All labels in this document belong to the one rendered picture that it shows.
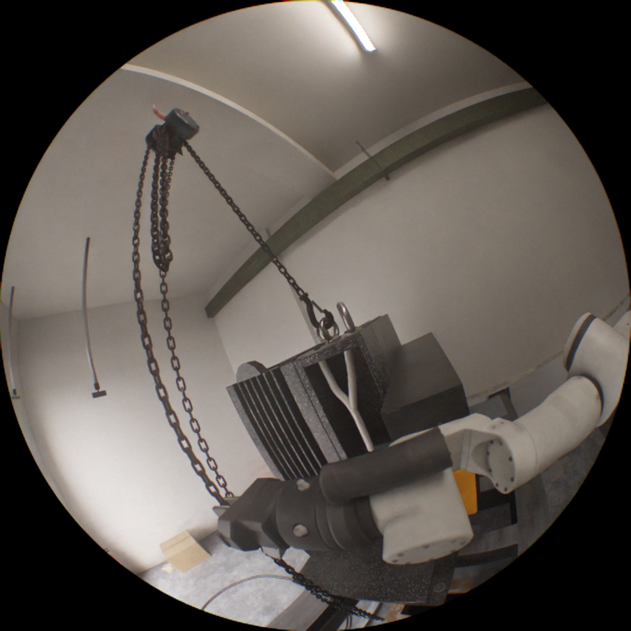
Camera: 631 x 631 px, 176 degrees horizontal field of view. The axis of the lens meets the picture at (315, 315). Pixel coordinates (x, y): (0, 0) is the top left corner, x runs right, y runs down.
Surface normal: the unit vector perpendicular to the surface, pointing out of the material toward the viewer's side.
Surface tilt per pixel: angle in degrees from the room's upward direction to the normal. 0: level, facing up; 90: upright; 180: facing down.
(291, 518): 45
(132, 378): 90
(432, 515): 18
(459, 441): 98
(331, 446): 90
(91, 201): 180
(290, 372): 90
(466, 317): 90
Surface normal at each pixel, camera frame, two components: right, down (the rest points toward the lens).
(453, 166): -0.53, 0.14
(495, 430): -0.30, -0.95
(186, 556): 0.75, -0.40
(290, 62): 0.41, 0.90
